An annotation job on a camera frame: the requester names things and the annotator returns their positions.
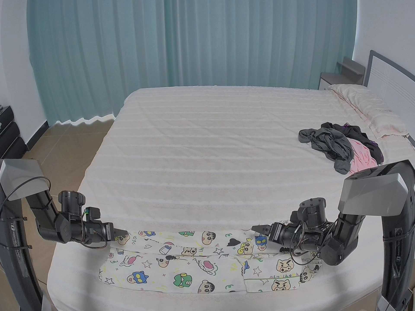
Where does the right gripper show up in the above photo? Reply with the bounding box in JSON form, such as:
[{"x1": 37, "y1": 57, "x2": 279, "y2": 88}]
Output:
[{"x1": 269, "y1": 222, "x2": 301, "y2": 247}]

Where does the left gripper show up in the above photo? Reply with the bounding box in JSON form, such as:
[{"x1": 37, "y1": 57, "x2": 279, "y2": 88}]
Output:
[{"x1": 75, "y1": 221, "x2": 115, "y2": 243}]

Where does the white printed pyjama garment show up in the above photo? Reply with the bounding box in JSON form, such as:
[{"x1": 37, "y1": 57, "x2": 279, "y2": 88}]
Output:
[{"x1": 99, "y1": 229, "x2": 323, "y2": 295}]

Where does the dark grey garment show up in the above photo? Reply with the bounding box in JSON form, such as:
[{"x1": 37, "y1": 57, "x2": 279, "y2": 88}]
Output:
[{"x1": 298, "y1": 123, "x2": 354, "y2": 175}]

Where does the pink garment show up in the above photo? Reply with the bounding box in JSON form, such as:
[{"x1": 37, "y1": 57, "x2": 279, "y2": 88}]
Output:
[{"x1": 346, "y1": 138, "x2": 380, "y2": 175}]

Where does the bed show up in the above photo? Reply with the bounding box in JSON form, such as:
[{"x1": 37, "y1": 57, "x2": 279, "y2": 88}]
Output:
[{"x1": 45, "y1": 49, "x2": 415, "y2": 311}]

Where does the black purple garment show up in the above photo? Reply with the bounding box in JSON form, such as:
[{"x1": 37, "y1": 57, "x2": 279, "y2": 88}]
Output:
[{"x1": 321, "y1": 121, "x2": 385, "y2": 165}]

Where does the black chest of drawers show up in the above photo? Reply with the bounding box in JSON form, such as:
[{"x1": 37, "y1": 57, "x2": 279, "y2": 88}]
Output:
[{"x1": 0, "y1": 105, "x2": 27, "y2": 160}]

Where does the cream pillow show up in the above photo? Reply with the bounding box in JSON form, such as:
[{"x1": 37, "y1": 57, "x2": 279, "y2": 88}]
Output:
[{"x1": 327, "y1": 84, "x2": 410, "y2": 138}]

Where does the grey bedside table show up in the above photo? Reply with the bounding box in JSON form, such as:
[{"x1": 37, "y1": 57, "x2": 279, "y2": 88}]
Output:
[{"x1": 319, "y1": 57, "x2": 365, "y2": 91}]

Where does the blue-green curtain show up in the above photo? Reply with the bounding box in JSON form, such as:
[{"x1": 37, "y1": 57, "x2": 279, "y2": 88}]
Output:
[{"x1": 26, "y1": 0, "x2": 360, "y2": 125}]

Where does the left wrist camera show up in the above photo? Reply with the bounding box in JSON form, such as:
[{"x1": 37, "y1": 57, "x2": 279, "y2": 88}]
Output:
[{"x1": 83, "y1": 207, "x2": 102, "y2": 229}]

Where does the black cable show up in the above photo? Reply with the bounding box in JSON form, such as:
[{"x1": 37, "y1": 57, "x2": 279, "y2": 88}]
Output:
[{"x1": 0, "y1": 176, "x2": 53, "y2": 221}]

